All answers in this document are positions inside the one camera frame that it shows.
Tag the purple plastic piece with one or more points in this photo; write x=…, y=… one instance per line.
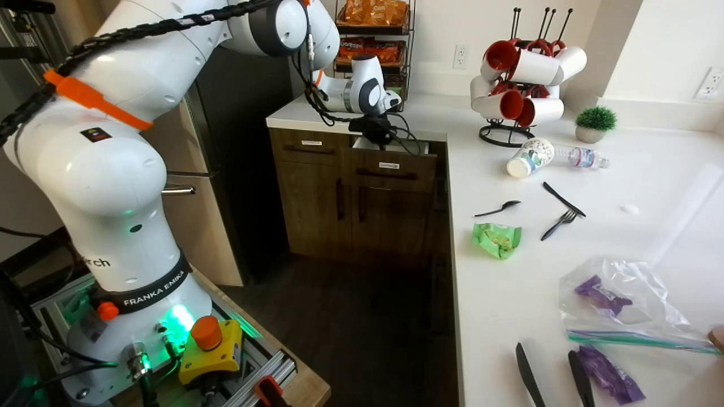
x=613, y=377
x=599, y=294

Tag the white utensil label sticker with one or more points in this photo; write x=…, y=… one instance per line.
x=390, y=166

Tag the green snack packet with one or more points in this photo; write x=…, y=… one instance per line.
x=495, y=241

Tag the yellow emergency stop button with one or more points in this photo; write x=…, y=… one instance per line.
x=205, y=362

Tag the stainless steel refrigerator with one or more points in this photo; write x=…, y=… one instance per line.
x=211, y=228

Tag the small green potted plant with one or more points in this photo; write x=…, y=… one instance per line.
x=595, y=121

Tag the black plastic utensil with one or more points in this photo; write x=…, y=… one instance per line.
x=580, y=380

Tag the clear plastic cup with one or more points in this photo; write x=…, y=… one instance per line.
x=586, y=159

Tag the white mug red inside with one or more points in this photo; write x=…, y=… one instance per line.
x=571, y=62
x=544, y=111
x=483, y=93
x=531, y=66

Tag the black plastic fork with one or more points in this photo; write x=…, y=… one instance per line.
x=558, y=224

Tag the black plastic spoon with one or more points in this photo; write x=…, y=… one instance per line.
x=507, y=205

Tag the white wall outlet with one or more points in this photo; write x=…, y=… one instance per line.
x=461, y=58
x=711, y=83

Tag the clear bag teal seal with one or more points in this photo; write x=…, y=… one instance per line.
x=640, y=339

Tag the orange knob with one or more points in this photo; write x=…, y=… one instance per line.
x=106, y=312

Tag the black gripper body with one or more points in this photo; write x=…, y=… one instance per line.
x=373, y=127

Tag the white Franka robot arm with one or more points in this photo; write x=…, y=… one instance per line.
x=97, y=173

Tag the red snack packets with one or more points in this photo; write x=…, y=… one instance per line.
x=369, y=52

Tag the orange snack packets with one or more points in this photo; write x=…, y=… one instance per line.
x=373, y=13

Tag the printed paper cup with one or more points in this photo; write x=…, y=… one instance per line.
x=529, y=159

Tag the clear plastic zip bag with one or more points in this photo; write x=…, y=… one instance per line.
x=648, y=294

